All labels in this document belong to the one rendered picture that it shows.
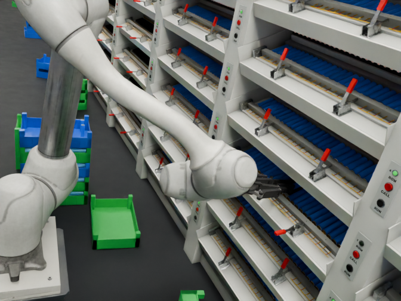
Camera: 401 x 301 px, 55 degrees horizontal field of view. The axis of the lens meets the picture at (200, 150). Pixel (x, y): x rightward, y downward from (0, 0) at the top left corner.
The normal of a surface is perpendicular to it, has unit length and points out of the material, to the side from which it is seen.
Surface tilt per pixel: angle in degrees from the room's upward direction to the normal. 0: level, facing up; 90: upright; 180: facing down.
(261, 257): 23
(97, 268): 0
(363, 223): 90
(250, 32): 90
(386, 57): 113
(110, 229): 0
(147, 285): 0
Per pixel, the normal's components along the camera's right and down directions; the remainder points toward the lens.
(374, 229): -0.88, 0.06
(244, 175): 0.61, -0.05
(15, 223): 0.42, 0.34
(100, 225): 0.18, -0.88
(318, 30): -0.88, 0.39
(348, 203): -0.17, -0.79
